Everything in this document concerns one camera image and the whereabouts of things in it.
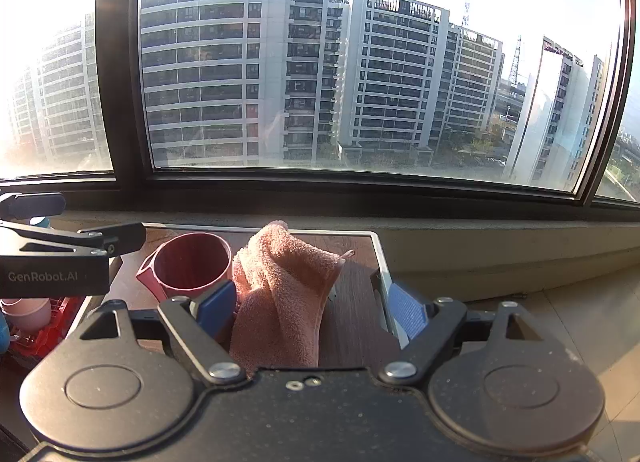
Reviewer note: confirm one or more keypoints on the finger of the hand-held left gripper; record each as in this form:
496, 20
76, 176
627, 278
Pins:
120, 238
35, 205

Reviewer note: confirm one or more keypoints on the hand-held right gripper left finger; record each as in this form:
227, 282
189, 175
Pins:
217, 306

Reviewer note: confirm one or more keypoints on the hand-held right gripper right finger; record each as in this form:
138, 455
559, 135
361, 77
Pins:
407, 314

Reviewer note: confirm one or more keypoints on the pink ribbed cup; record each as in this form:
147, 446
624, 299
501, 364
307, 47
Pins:
190, 262

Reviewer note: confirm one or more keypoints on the pink fluffy towel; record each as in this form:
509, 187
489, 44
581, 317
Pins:
280, 292

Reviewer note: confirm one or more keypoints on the pale pink small cup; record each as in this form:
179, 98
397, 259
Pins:
32, 314

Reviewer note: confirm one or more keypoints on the white rimmed wooden table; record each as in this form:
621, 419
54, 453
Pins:
350, 322

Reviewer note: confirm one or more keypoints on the red plastic basket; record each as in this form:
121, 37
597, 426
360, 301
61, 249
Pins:
47, 339

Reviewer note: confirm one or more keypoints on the grey apartment building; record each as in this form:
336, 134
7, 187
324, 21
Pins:
65, 101
555, 116
395, 76
210, 66
472, 86

